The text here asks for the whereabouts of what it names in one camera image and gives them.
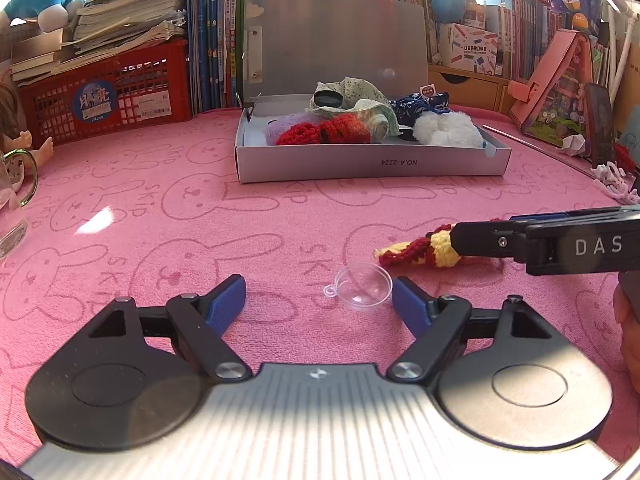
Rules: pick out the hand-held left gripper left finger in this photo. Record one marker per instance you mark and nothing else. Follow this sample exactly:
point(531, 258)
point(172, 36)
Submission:
point(222, 305)

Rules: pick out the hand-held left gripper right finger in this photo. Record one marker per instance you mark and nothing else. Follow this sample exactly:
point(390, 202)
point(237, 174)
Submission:
point(412, 305)

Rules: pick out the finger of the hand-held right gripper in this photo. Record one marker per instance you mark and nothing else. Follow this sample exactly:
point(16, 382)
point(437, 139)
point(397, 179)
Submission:
point(490, 240)
point(545, 217)

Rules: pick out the red and yellow striped crochet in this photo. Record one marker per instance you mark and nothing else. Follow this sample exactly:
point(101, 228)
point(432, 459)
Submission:
point(415, 252)

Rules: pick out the clear plastic half-sphere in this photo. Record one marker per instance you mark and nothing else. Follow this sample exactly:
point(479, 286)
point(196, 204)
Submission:
point(360, 290)

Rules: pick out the white fluffy pompom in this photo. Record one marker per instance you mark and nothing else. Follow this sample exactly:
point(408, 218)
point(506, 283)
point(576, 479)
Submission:
point(445, 130)

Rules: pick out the navy floral pouch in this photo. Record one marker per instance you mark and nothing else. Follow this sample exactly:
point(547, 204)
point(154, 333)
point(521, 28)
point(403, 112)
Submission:
point(415, 110)

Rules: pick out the red crochet piece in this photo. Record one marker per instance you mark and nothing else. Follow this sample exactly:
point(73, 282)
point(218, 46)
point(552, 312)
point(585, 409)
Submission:
point(340, 130)

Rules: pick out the purple plush monster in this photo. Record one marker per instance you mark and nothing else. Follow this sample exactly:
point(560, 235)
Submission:
point(287, 127)

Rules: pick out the light green floral cloth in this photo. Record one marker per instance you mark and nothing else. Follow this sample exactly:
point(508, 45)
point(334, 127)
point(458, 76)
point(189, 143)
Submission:
point(365, 92)

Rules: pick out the grey cardboard file box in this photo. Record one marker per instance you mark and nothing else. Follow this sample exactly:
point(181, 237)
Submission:
point(325, 35)

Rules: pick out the person's right hand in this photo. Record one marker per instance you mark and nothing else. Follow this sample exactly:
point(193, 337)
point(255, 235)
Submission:
point(631, 320)

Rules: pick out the white folded paper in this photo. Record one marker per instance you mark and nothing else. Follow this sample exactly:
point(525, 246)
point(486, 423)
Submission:
point(572, 145)

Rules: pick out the small red knit item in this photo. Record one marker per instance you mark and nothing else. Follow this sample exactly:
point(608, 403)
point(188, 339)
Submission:
point(625, 156)

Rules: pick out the pink house-shaped toy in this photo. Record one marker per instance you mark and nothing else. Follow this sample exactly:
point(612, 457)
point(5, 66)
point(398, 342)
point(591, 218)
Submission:
point(560, 110)

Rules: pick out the pink rabbit-print towel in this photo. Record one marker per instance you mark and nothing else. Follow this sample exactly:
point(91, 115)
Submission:
point(150, 210)

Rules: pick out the wooden drawer unit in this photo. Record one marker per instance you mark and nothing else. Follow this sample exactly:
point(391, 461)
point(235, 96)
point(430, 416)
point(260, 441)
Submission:
point(470, 87)

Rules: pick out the white printed carton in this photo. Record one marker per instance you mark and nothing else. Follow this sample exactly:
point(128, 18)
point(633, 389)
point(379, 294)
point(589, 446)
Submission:
point(467, 50)

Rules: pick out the white bent tube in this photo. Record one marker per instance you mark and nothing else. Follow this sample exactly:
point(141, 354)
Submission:
point(622, 35)

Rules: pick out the black binder clip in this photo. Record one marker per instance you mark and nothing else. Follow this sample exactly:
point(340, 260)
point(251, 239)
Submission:
point(250, 107)

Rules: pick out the clear glass mug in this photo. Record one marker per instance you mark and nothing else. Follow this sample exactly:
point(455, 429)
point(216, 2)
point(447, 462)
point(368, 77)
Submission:
point(10, 230)

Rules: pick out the red plastic crate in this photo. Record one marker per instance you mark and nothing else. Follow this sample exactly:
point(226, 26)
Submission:
point(150, 85)

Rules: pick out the blue plush ball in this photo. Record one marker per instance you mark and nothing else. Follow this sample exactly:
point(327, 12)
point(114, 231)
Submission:
point(448, 4)

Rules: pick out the brown-haired doll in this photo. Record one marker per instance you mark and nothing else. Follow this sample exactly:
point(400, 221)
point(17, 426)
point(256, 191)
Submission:
point(25, 145)

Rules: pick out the row of upright books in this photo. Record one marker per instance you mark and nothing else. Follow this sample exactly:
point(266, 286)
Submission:
point(215, 35)

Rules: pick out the stack of worn books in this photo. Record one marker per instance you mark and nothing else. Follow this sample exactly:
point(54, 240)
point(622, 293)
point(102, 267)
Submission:
point(125, 10)

